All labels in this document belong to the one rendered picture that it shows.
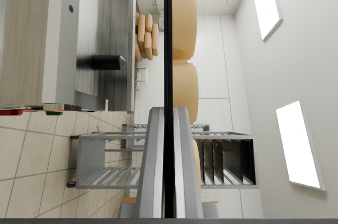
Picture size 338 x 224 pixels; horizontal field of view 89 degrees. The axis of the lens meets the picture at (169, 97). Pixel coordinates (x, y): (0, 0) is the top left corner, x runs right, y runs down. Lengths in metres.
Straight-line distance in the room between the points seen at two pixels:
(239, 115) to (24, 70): 4.65
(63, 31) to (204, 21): 5.67
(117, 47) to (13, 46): 0.31
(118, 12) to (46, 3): 0.34
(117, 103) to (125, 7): 0.26
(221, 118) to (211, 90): 0.75
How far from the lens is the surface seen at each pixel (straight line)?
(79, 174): 1.96
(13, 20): 0.22
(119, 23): 0.52
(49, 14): 0.20
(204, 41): 5.39
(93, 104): 0.39
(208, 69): 4.95
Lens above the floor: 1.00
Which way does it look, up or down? level
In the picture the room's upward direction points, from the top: 90 degrees clockwise
